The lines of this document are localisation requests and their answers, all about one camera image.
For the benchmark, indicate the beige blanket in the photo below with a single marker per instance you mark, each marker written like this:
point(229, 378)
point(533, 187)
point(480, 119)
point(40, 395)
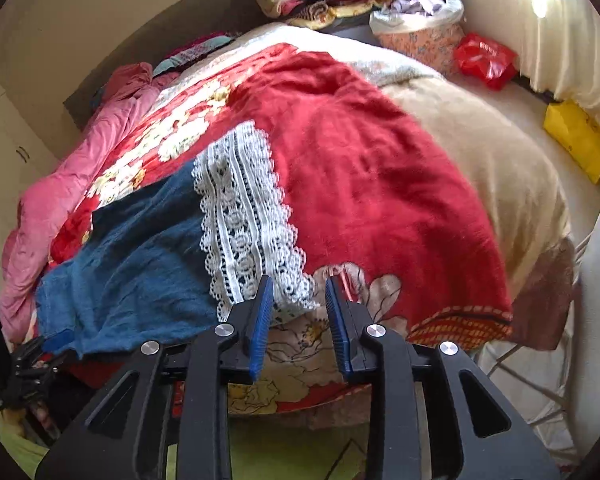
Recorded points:
point(505, 170)

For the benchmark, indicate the colourful patterned pillow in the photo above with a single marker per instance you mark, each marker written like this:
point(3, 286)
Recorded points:
point(195, 52)

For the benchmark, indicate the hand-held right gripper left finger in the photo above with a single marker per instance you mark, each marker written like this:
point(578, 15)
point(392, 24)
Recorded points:
point(262, 320)

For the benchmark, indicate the pink duvet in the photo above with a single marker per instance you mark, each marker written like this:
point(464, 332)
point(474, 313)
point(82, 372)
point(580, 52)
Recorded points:
point(70, 175)

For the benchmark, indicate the olive padded headboard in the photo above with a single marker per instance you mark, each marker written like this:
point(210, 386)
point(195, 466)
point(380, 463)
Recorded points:
point(180, 15)

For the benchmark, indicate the cream wardrobe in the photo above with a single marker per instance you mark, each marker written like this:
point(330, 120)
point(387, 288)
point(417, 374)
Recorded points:
point(5, 150)

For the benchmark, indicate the cream quilted bedspread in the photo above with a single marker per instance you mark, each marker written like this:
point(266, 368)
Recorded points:
point(290, 35)

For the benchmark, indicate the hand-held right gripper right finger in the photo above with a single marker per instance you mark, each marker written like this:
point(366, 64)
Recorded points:
point(335, 325)

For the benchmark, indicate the red plastic bag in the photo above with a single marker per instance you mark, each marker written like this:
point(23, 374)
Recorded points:
point(485, 60)

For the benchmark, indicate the white bag with clothes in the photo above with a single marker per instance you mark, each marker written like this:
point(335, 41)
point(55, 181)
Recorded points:
point(420, 40)

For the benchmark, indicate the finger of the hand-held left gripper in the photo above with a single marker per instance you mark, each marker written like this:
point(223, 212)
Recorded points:
point(27, 360)

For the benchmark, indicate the cream curtain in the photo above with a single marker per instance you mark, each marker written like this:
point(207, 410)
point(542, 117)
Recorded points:
point(565, 35)

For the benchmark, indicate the red floral bedsheet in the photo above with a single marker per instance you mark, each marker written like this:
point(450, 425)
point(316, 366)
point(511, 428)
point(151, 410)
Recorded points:
point(180, 125)

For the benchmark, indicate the red fuzzy blanket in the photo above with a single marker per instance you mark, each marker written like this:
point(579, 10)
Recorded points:
point(355, 160)

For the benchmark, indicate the blue denim pants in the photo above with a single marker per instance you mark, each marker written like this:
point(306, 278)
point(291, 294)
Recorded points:
point(145, 270)

